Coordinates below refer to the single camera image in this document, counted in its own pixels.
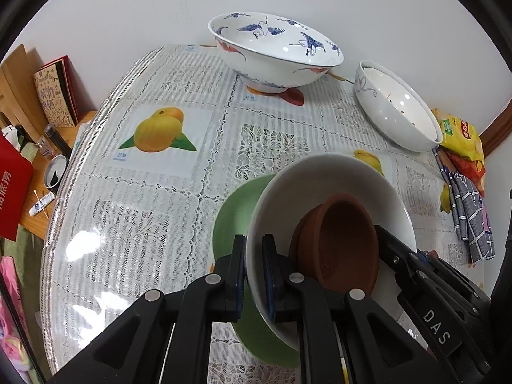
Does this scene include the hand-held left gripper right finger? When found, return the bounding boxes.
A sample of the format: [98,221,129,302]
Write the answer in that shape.
[262,234,433,384]

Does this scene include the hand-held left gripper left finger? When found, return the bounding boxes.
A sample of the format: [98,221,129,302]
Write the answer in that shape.
[48,234,246,384]

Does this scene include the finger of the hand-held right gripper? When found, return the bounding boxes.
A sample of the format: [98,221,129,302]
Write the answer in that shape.
[375,225,421,285]
[416,250,441,273]

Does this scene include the small brown clay bowl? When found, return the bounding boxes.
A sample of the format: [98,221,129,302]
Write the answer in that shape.
[298,193,379,294]
[290,208,316,273]

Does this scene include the light green square plate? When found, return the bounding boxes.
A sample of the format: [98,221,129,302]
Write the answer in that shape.
[212,174,300,369]

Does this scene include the plain white bowl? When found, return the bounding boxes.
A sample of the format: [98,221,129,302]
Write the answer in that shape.
[246,153,417,353]

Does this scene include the grey checked cloth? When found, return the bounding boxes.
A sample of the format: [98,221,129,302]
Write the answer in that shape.
[434,148,497,265]

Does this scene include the orange chip bag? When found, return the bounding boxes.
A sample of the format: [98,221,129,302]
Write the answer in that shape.
[440,148,486,196]

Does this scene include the yellow chip bag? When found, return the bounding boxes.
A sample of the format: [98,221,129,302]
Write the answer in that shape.
[432,108,484,164]

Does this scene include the white orange print bowl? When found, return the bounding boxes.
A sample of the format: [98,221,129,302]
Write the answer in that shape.
[362,66,441,142]

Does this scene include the large white swirl pattern bowl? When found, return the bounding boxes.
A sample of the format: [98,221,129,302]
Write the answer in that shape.
[354,60,444,153]

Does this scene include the round tin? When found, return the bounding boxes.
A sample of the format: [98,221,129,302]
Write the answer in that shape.
[43,123,73,192]

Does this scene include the blue bird print bowl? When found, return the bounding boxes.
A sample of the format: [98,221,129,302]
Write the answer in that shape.
[207,12,345,96]

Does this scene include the wooden side table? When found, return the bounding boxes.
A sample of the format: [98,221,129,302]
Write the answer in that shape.
[18,112,97,241]

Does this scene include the small white tube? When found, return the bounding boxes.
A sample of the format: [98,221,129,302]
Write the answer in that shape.
[30,192,56,217]

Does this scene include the green cloth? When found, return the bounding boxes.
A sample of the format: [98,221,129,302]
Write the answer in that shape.
[0,236,51,369]

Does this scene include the small clear bottle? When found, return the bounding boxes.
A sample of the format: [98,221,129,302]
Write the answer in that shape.
[36,136,54,161]

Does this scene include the pink floral cloth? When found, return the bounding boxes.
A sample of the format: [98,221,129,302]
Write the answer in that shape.
[0,256,33,372]

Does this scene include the red paper bag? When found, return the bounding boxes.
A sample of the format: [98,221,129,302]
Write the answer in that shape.
[0,134,35,243]

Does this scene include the patterned book with red cover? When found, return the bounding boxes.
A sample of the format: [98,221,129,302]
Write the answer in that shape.
[33,55,97,128]

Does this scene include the white crumpled paper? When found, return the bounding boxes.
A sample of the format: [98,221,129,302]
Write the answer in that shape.
[0,125,22,148]

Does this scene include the wooden board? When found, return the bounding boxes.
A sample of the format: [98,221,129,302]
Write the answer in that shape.
[0,44,49,140]

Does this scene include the brown wooden door frame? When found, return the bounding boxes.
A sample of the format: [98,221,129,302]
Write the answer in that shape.
[478,102,512,156]

